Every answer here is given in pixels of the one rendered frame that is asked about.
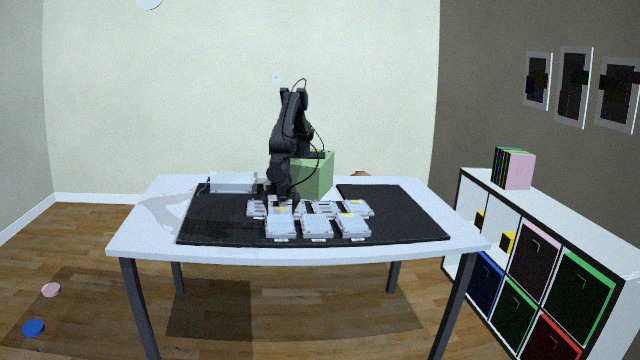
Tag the white lid park plate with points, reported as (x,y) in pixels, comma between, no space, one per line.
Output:
(329,208)

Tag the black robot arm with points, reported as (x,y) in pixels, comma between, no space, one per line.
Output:
(282,148)

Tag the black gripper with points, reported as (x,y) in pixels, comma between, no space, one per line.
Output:
(294,195)

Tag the white control panel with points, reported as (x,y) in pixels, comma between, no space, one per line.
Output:
(232,182)

